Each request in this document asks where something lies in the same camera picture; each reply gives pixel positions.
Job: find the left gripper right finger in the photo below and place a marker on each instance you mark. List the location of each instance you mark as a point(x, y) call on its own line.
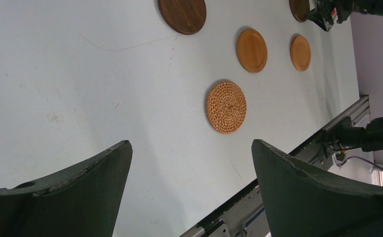
point(302, 200)

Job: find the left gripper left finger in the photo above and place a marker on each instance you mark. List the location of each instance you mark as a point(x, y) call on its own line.
point(82, 200)

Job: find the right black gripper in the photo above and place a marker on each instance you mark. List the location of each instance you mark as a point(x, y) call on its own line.
point(322, 16)

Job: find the dark wooden coaster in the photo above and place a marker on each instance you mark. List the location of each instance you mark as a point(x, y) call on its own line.
point(299, 9)
point(186, 17)

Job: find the light wooden coaster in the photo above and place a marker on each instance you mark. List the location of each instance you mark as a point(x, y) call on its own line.
point(300, 53)
point(251, 51)

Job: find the woven rattan coaster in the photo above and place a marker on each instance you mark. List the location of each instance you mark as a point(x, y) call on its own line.
point(226, 107)

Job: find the aluminium frame rail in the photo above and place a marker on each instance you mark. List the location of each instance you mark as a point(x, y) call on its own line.
point(244, 213)

